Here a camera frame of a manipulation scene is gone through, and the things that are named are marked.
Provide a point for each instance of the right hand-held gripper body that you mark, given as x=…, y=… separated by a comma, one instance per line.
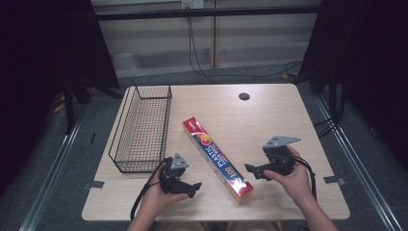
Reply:
x=279, y=160

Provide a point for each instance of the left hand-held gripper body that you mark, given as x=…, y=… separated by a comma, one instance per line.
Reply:
x=171, y=179

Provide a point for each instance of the long red plastic wrap box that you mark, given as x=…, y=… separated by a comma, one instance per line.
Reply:
x=215, y=158

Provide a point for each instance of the person's left hand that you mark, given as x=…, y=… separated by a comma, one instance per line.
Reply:
x=157, y=200

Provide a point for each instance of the person's right hand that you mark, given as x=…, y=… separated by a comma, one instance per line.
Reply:
x=296, y=183

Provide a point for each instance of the person's legs in beige pants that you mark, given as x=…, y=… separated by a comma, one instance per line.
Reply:
x=192, y=226

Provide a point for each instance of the grey tape strip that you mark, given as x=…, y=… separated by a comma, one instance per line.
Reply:
x=333, y=180
x=94, y=184

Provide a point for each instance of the black metal stand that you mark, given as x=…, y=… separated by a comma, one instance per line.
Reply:
x=69, y=109

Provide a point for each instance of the dark curtain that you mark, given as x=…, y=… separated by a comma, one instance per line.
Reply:
x=369, y=64
x=38, y=64

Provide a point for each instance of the black horizontal bar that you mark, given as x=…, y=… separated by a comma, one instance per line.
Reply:
x=208, y=13

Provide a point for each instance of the metal floor rail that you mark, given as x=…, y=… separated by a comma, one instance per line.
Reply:
x=362, y=179
x=48, y=179

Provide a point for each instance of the white wall outlet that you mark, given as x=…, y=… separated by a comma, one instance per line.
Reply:
x=192, y=3

